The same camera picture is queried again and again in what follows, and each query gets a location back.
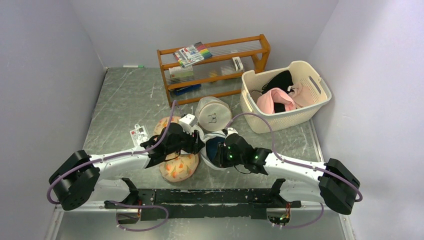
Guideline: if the white green box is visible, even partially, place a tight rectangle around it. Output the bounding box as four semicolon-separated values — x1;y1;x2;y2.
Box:
168;66;194;79

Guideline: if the pink garment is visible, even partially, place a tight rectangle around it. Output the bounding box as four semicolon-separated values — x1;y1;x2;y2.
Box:
287;83;315;109

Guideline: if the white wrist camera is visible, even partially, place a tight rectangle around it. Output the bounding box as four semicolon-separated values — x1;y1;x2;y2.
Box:
178;113;197;134
222;127;238;137

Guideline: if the floral orange laundry bag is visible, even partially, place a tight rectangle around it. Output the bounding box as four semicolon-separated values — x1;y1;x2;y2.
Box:
153;115;200;183

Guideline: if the black garment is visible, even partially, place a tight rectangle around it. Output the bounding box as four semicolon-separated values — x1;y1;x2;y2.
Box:
261;70;294;94

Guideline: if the green white marker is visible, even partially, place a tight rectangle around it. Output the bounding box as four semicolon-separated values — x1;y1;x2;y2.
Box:
122;64;145;69

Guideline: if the white clip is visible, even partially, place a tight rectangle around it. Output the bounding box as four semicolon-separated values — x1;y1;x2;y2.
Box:
232;56;244;72

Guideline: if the beige mesh laundry bag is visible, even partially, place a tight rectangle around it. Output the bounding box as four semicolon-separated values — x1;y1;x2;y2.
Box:
194;96;233;132

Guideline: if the white mesh laundry bag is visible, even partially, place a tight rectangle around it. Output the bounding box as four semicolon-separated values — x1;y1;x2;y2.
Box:
193;125;227;171

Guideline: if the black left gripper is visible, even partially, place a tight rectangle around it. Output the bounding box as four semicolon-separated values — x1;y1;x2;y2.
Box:
166;125;206;155

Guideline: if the orange wooden shelf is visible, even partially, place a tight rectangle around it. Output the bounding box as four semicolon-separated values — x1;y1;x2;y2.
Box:
156;34;271;106

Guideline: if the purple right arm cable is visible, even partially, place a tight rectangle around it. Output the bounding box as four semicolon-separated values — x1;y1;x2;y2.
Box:
225;112;364;230

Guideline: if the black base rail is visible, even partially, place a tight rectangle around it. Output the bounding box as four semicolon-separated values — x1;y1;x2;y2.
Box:
104;188;302;223

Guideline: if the cream plastic laundry basket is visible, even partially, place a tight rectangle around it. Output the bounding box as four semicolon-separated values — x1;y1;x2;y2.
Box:
240;60;332;134

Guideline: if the clear blister pack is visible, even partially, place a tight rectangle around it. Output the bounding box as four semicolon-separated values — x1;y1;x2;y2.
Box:
129;123;150;147

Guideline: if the blue flat box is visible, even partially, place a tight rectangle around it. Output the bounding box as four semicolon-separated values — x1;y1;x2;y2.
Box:
173;84;202;96

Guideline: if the brown bra cup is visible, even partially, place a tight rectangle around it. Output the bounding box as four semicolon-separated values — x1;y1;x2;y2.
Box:
249;90;263;104

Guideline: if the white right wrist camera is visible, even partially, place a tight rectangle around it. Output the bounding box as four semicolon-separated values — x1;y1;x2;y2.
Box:
222;127;238;137

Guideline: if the aluminium frame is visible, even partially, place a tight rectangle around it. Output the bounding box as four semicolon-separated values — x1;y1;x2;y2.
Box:
47;201;355;240

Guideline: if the pink bra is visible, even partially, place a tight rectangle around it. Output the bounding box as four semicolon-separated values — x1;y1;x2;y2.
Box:
256;87;296;115

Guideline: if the colour marker pack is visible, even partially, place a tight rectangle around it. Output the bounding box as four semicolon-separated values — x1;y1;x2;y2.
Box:
173;41;213;68

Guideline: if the dark blue garment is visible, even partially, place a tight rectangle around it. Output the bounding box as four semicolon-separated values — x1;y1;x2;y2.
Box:
205;136;225;161

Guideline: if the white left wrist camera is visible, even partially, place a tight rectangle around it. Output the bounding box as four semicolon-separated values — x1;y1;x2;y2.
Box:
178;113;197;134

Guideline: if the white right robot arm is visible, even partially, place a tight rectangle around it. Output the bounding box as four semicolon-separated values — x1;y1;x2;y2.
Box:
204;133;360;215

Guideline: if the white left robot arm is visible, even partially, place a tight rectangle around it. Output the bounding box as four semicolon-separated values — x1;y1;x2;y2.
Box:
46;122;205;211

